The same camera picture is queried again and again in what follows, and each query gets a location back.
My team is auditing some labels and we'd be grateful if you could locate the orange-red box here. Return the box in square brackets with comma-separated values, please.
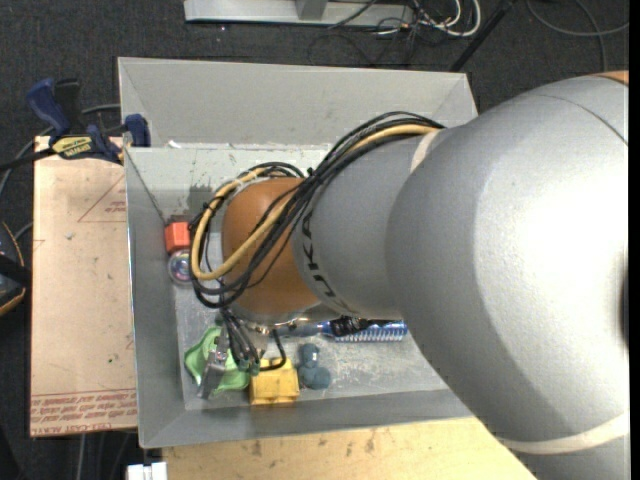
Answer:
[163, 221, 193, 253]

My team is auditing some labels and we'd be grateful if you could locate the green plastic toy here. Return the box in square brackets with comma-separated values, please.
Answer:
[183, 326, 252, 398]

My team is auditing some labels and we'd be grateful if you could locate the yellow block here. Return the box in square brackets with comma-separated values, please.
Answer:
[248, 357, 301, 407]

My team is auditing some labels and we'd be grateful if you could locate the blue-grey toy animal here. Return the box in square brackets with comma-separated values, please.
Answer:
[296, 343, 333, 390]

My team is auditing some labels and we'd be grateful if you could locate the clear glass cup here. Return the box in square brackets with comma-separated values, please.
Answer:
[166, 248, 194, 286]

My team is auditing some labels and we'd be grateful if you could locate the black cylinder on white bracket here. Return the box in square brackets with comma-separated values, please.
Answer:
[272, 315, 374, 340]

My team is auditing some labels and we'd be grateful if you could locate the grey metal bin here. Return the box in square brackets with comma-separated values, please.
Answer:
[117, 56, 479, 449]

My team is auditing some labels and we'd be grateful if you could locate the brown cardboard board, red print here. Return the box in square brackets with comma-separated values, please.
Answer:
[30, 135, 139, 438]

